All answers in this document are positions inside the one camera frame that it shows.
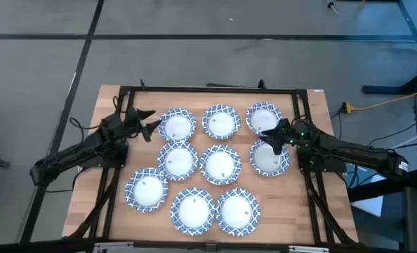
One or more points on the silver metal bracket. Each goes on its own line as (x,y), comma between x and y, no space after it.
(308,249)
(113,246)

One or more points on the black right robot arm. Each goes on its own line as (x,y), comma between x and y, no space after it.
(356,151)

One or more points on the blue patterned paper bowl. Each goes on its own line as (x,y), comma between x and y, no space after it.
(177,126)
(220,165)
(221,123)
(146,190)
(192,211)
(268,161)
(178,161)
(238,212)
(263,117)

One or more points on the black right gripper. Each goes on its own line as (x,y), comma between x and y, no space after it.
(299,135)

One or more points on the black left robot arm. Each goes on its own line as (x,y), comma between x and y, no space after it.
(71,154)

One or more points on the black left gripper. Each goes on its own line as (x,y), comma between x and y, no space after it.
(131,121)

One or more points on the blue metal table leg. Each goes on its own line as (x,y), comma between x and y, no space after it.
(413,35)

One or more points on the black aluminium rig frame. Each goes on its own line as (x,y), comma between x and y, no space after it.
(229,90)

